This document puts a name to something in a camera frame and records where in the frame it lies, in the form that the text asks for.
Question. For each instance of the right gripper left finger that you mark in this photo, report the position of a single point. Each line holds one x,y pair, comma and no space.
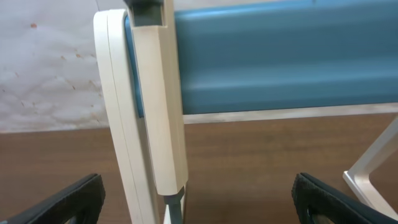
74,199

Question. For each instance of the white pipette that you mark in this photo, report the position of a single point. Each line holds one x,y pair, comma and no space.
161,124

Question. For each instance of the white and blue stand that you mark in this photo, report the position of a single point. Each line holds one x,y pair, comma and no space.
280,62

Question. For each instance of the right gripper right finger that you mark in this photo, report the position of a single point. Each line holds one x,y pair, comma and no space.
323,200

